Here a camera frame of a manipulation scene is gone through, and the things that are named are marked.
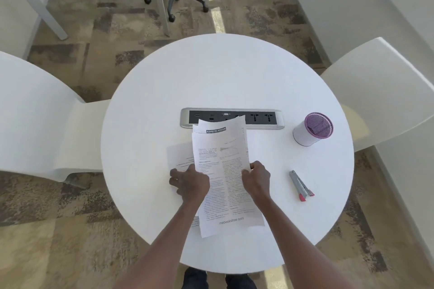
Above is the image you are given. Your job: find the person's left hand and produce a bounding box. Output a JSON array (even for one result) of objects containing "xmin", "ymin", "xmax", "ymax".
[{"xmin": 169, "ymin": 164, "xmax": 211, "ymax": 205}]

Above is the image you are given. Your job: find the person's right hand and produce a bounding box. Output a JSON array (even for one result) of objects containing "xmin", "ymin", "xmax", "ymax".
[{"xmin": 241, "ymin": 161, "xmax": 272, "ymax": 203}]

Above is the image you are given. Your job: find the printed paper sheet with banner heading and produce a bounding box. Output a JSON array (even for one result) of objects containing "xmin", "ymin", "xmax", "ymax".
[{"xmin": 197, "ymin": 118, "xmax": 246, "ymax": 239}]

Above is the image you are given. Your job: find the person's right forearm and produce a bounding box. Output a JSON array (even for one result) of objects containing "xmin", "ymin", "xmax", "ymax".
[{"xmin": 252, "ymin": 195, "xmax": 362, "ymax": 289}]

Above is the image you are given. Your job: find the person's left forearm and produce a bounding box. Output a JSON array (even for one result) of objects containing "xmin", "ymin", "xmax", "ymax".
[{"xmin": 113, "ymin": 197, "xmax": 206, "ymax": 289}]

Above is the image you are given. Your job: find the silver power outlet panel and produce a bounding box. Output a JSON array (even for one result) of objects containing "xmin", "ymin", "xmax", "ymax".
[{"xmin": 180, "ymin": 107, "xmax": 285, "ymax": 130}]

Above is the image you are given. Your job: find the grey and red stapler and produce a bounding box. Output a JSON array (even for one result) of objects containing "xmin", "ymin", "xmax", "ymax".
[{"xmin": 289, "ymin": 170, "xmax": 315, "ymax": 203}]

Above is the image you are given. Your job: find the white cup with purple mesh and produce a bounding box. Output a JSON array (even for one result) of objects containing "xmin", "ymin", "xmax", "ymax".
[{"xmin": 292, "ymin": 112, "xmax": 334, "ymax": 147}]

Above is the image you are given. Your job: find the person's left leg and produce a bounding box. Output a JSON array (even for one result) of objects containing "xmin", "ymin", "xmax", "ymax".
[{"xmin": 182, "ymin": 267, "xmax": 209, "ymax": 289}]

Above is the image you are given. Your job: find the person's leg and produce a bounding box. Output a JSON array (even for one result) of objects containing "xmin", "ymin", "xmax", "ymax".
[
  {"xmin": 225, "ymin": 274, "xmax": 254, "ymax": 289},
  {"xmin": 182, "ymin": 267, "xmax": 209, "ymax": 289}
]

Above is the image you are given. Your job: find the person's right leg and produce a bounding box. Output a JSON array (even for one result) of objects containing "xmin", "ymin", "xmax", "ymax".
[{"xmin": 225, "ymin": 274, "xmax": 254, "ymax": 289}]

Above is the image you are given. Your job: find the white moulded chair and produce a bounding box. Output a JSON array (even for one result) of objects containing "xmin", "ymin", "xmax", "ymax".
[
  {"xmin": 0, "ymin": 51, "xmax": 113, "ymax": 183},
  {"xmin": 319, "ymin": 37, "xmax": 434, "ymax": 154}
]

